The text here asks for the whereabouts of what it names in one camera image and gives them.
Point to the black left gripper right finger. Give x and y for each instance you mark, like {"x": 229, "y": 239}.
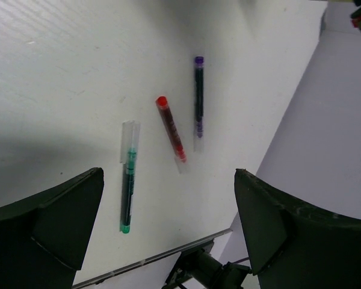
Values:
{"x": 294, "y": 244}

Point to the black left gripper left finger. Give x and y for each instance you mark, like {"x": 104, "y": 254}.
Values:
{"x": 44, "y": 237}

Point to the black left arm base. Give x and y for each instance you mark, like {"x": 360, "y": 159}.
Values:
{"x": 199, "y": 264}

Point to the green gel pen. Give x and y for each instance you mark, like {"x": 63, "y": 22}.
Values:
{"x": 128, "y": 157}

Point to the red gel pen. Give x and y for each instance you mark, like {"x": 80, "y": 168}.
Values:
{"x": 174, "y": 137}

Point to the purple gel pen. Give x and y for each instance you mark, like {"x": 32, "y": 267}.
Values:
{"x": 198, "y": 102}

